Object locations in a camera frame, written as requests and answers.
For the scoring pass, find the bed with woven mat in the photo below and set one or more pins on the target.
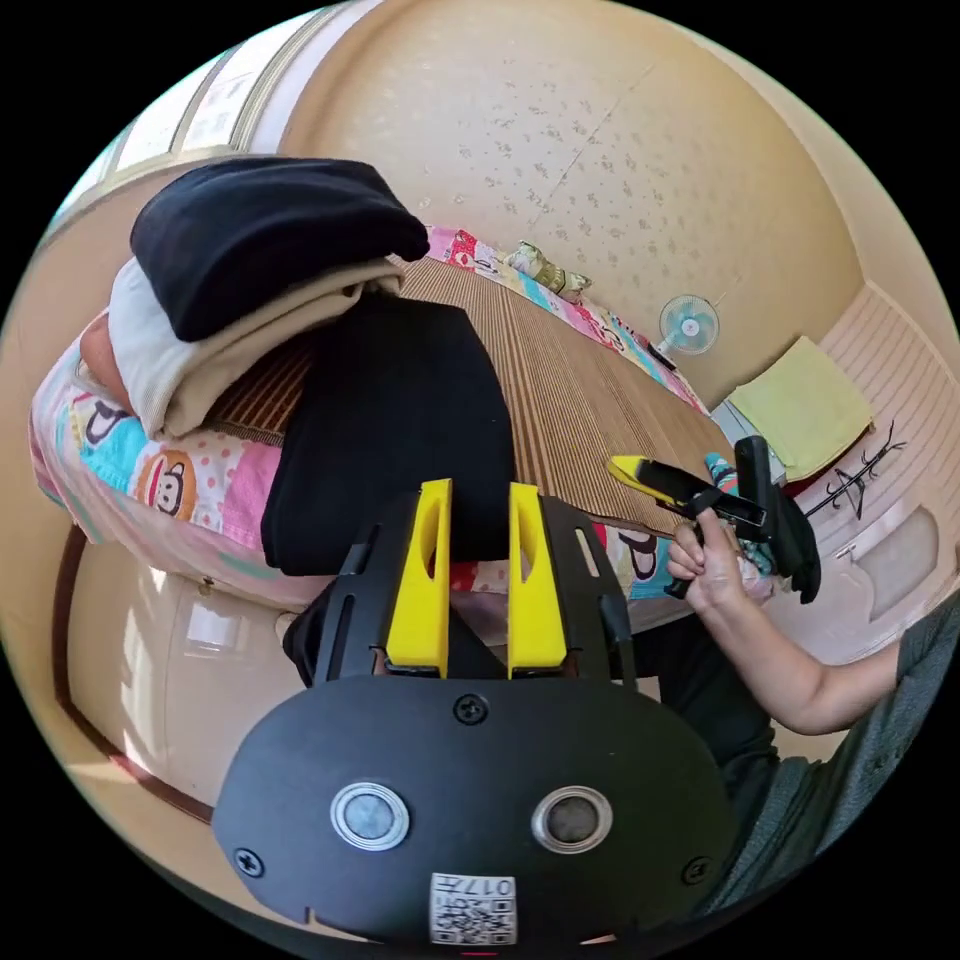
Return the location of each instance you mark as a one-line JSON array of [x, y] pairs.
[[577, 405]]

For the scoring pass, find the yellow-green towel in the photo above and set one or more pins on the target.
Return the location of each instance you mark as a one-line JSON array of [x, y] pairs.
[[802, 405]]

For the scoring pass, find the floral pillow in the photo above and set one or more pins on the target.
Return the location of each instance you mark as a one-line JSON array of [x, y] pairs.
[[544, 266]]

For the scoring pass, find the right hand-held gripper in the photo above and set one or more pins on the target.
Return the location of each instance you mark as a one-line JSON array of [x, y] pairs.
[[796, 547]]

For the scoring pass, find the black coat rack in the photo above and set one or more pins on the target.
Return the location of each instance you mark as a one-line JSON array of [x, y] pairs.
[[855, 480]]

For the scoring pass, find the window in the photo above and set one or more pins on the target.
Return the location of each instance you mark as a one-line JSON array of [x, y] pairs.
[[217, 97]]

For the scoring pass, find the person's right forearm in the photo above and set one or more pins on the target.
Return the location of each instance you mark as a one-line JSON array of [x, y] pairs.
[[795, 675]]

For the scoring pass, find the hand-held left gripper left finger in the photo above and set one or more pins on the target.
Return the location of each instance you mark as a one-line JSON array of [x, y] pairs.
[[420, 600]]

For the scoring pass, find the person's body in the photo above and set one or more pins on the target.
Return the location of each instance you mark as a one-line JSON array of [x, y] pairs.
[[840, 787]]

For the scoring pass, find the black pants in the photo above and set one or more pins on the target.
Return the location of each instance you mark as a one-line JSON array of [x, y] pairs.
[[397, 435]]

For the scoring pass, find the pile of clothes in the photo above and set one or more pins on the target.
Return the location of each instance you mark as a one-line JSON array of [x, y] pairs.
[[255, 247]]

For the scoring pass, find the person's right hand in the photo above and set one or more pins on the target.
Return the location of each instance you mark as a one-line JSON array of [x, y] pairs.
[[712, 570]]

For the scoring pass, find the white standing fan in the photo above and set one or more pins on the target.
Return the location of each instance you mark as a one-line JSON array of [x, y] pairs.
[[688, 324]]

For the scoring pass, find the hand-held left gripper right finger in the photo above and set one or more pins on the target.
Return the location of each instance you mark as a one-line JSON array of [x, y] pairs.
[[534, 607]]

